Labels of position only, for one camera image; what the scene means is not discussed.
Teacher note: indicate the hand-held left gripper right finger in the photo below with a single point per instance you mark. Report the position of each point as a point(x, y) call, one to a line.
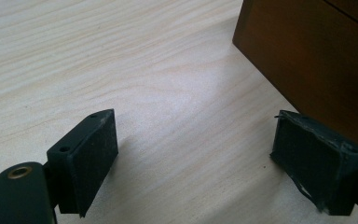
point(317, 161)

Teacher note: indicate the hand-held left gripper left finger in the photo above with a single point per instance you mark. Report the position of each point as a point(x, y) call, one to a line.
point(84, 161)

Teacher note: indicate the wooden compartment box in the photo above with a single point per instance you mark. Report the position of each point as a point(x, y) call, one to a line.
point(317, 53)

